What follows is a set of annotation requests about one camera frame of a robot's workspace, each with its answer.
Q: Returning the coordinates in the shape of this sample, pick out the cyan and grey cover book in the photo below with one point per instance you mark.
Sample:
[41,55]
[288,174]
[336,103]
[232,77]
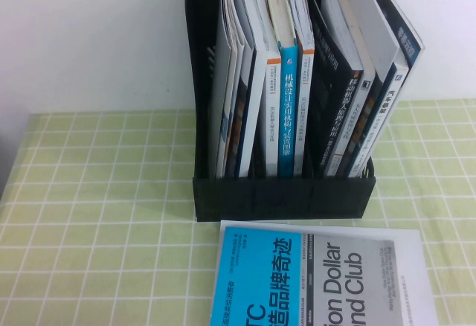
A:
[260,285]

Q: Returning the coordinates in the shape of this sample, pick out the white spine orange band book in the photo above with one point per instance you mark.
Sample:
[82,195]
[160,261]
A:
[273,117]

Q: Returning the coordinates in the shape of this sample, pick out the blue spine book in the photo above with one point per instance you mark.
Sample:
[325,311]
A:
[288,117]

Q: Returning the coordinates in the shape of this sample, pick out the black plastic book holder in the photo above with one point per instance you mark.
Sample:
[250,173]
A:
[282,199]

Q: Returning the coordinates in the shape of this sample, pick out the black spine book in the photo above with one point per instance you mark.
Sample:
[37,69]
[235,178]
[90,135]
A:
[332,80]

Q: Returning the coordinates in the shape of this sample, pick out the white spine navy cover book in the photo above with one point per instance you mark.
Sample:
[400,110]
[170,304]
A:
[388,102]

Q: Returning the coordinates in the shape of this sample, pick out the dark thin book orange mark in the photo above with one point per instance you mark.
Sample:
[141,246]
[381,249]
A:
[372,24]

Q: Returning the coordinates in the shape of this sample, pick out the thin brochure with orange photo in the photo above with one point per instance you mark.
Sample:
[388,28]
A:
[234,128]

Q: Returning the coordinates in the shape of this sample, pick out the grey cover magazine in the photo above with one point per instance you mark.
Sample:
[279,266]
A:
[223,80]

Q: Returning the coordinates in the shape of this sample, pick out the green checked tablecloth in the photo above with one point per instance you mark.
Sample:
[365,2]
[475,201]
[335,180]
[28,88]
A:
[74,248]

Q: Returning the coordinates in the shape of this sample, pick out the large dark blue magazine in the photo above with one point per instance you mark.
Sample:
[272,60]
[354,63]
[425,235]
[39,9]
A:
[407,39]

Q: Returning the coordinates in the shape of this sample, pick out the white brochure with orange trucks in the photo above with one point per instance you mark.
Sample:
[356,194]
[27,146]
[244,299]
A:
[413,266]

